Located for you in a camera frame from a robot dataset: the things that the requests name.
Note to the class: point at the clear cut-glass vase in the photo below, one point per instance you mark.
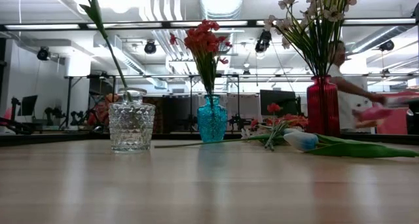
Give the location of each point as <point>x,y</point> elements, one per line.
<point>131,125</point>

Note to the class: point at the blue glass vase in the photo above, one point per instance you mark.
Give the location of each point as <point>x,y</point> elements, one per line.
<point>212,120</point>

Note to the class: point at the red ribbed glass vase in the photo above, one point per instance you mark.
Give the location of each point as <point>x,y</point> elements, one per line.
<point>322,106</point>

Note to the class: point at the black computer monitor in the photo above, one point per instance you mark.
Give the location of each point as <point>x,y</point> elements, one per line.
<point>277,98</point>

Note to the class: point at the colourful patterned quilt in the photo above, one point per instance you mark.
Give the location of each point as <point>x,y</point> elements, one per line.
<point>109,98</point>

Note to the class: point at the person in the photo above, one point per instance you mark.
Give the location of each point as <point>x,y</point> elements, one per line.
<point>357,89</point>
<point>99,114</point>

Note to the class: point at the black overhead crossbar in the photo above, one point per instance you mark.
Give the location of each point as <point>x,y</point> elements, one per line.
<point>83,26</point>

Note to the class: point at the pink cloth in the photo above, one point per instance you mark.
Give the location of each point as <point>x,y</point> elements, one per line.
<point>373,113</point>

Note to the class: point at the small black monitor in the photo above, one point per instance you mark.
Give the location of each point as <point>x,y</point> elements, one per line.
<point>27,105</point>

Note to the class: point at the red partition panel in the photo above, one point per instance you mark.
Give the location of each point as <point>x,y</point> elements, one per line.
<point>396,122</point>

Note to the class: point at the black office chair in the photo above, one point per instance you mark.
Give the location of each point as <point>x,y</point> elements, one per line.
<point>413,117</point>

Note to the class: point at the wide silver ventilation duct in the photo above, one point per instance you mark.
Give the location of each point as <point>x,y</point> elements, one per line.
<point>222,3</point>

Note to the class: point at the white rectangular ceiling duct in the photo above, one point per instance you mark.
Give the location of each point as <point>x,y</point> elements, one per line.
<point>111,42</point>

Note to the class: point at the black aluminium table frame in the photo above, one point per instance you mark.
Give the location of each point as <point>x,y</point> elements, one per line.
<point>49,139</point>

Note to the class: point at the slim silver ventilation duct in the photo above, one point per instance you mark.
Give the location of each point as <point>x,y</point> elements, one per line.
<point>376,39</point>

